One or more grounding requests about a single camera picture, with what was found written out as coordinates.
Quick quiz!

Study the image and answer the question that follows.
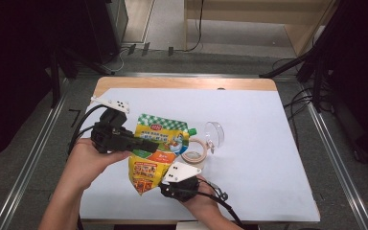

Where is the black computer cabinet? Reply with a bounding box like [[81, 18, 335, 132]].
[[85, 0, 129, 63]]

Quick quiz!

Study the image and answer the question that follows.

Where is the wooden shelf unit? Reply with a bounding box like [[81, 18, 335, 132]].
[[183, 0, 343, 57]]

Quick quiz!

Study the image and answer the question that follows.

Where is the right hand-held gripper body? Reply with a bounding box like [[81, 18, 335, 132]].
[[159, 161, 202, 203]]

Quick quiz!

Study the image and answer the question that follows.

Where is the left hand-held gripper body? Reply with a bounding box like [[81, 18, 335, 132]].
[[90, 95, 136, 154]]

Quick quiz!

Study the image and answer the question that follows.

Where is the black curtain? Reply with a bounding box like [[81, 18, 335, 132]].
[[329, 0, 368, 164], [0, 0, 90, 167]]

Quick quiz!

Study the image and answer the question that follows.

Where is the aluminium rail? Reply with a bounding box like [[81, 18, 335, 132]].
[[0, 78, 70, 230], [298, 80, 368, 230], [76, 72, 301, 80]]

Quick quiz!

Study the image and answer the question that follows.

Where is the yellow sauce pouch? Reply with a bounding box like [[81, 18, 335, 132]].
[[127, 113, 198, 196]]

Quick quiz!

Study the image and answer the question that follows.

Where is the black floor cable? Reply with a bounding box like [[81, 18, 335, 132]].
[[282, 85, 315, 151]]

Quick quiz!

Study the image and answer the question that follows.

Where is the person's right hand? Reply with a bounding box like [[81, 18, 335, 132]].
[[181, 174, 225, 221]]

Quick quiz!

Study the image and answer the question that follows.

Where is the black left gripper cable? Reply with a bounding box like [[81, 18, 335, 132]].
[[67, 125, 95, 156], [71, 103, 109, 151]]

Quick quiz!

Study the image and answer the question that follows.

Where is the black metal stand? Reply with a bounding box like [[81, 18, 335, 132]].
[[258, 32, 336, 104], [49, 47, 109, 108]]

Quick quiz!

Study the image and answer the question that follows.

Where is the person's left hand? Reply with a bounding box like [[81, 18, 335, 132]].
[[65, 137, 132, 192]]

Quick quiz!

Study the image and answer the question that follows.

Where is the grey metal clip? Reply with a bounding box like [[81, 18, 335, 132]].
[[209, 181, 230, 201]]

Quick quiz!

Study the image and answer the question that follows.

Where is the black hanging cable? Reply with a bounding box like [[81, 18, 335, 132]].
[[185, 0, 205, 53]]

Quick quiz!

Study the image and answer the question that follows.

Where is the white floor cable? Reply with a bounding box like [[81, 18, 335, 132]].
[[103, 47, 130, 74]]

